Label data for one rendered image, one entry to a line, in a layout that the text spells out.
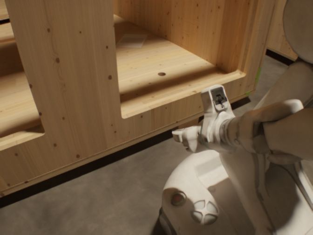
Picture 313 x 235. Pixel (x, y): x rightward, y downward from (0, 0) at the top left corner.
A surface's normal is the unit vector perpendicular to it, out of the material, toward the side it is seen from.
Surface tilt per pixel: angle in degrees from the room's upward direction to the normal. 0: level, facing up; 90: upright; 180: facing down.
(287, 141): 99
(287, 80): 87
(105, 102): 90
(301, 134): 91
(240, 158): 90
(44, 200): 0
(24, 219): 0
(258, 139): 67
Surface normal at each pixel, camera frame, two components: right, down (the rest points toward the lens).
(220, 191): 0.02, -0.79
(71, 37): 0.53, 0.53
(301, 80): -0.88, 0.28
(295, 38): -0.94, 0.34
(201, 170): 0.43, 0.25
